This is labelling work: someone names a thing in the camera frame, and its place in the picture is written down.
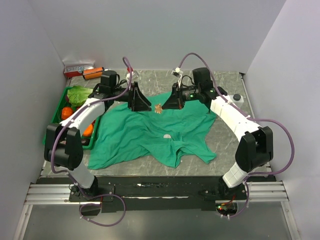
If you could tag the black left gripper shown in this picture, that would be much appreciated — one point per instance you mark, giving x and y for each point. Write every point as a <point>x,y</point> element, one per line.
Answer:
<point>140,103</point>

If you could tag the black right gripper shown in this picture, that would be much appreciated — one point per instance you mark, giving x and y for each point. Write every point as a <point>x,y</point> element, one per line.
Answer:
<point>175,101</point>

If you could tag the gold brooch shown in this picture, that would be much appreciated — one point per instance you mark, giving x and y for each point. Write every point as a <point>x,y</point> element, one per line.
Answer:
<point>158,108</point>

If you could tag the green garment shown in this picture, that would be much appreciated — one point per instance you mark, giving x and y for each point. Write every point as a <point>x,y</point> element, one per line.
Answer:
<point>124,135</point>

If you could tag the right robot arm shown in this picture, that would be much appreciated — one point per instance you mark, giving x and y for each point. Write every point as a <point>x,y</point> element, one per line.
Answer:
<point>255,143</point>

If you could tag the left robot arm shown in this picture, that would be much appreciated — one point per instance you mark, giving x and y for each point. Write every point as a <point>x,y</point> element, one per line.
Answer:
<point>63,141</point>

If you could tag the orange carrot toy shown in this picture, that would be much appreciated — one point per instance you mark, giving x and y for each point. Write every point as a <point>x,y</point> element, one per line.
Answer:
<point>88,131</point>

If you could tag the orange cylindrical tool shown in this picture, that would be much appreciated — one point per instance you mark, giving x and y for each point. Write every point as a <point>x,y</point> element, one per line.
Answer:
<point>92,73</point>

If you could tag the white bottle grey cap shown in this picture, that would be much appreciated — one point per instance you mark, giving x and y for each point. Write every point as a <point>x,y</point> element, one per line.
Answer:
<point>237,99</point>

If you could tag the green lettuce toy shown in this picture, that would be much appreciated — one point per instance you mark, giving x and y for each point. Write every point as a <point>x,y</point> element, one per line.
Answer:
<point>77,95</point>

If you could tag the purple eggplant toy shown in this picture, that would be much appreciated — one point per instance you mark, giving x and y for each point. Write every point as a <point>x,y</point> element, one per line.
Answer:
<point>85,141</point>

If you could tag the orange pepper toy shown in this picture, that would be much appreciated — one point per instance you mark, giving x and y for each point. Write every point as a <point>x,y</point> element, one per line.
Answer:
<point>66,112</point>

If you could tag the red white box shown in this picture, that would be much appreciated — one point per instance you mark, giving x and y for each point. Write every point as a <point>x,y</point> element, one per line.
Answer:
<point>77,70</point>

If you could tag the green plastic tray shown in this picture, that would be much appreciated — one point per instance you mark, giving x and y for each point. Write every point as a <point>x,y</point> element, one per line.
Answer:
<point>64,102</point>

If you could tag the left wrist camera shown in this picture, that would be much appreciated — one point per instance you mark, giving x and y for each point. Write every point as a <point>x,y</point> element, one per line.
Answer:
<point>131,75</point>

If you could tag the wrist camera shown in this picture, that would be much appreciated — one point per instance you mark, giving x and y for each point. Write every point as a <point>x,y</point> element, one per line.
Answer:
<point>177,72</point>
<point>131,75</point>

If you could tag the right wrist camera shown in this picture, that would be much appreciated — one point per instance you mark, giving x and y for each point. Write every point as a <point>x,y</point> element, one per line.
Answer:
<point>177,72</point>

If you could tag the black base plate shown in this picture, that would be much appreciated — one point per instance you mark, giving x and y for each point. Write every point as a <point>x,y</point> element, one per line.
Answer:
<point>148,193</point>

